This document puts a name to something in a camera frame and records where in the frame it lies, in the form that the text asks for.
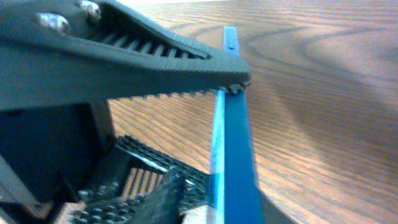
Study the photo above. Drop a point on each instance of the blue Galaxy smartphone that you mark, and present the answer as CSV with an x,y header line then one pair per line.
x,y
233,194

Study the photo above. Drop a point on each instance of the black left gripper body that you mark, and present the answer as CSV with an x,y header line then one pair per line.
x,y
48,155

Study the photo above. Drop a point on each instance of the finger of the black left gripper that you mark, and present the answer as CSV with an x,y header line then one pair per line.
x,y
137,184
56,53

